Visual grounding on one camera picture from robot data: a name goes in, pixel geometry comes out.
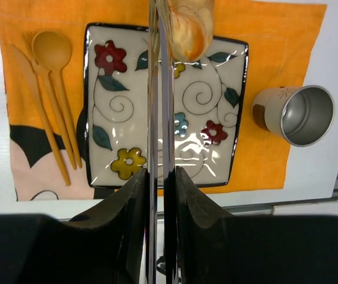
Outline orange placemat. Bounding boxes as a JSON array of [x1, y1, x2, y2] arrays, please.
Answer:
[[0, 1, 327, 201]]

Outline orange plastic spoon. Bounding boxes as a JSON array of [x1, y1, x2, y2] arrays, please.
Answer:
[[31, 31, 83, 169]]

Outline square floral ceramic plate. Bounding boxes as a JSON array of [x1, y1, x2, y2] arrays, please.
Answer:
[[83, 23, 249, 189]]

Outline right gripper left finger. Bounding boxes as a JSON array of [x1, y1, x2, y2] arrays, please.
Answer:
[[0, 169, 147, 283]]

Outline metal tongs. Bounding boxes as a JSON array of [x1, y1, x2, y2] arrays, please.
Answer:
[[145, 1, 178, 283]]

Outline metal cup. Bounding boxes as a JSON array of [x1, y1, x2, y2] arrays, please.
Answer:
[[251, 85, 334, 147]]

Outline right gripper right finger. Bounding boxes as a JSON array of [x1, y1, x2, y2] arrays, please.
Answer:
[[165, 167, 338, 283]]

